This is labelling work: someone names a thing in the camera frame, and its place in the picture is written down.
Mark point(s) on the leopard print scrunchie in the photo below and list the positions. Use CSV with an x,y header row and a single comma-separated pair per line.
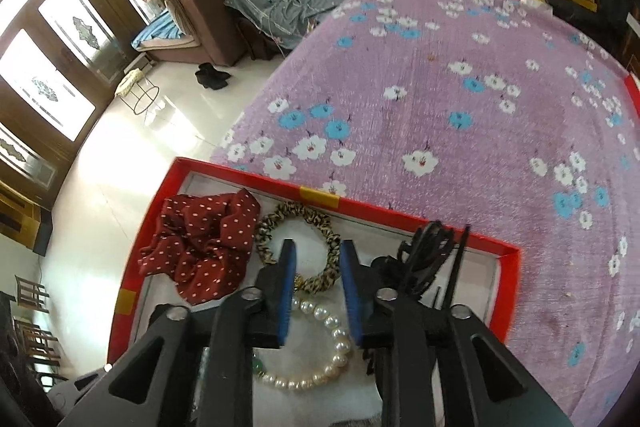
x,y
320,219

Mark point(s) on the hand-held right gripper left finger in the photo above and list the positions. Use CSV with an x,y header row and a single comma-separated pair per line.
x,y
287,297

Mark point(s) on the red cardboard box white inside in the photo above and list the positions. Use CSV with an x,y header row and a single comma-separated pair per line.
x,y
225,187

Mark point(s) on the light blue striped cushion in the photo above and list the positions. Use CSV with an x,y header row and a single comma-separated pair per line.
x,y
160,32

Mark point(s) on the wooden glass panel door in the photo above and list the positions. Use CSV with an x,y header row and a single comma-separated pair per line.
x,y
65,22

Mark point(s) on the black hair claw clip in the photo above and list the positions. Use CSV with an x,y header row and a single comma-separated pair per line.
x,y
425,257

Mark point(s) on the purple floral tablecloth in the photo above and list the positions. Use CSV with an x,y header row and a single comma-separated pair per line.
x,y
425,82

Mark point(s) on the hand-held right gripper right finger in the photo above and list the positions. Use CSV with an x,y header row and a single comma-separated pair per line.
x,y
352,297

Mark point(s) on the brown sofa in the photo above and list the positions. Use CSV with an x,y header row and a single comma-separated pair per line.
x,y
205,17

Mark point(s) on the black shoes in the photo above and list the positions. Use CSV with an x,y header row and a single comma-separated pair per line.
x,y
212,77

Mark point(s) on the dark red polka dot scrunchie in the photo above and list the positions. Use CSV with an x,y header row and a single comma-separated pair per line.
x,y
200,242

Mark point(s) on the wooden chairs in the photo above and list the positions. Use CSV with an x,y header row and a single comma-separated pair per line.
x,y
32,292

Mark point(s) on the black bag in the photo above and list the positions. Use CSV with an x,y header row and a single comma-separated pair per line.
x,y
602,22

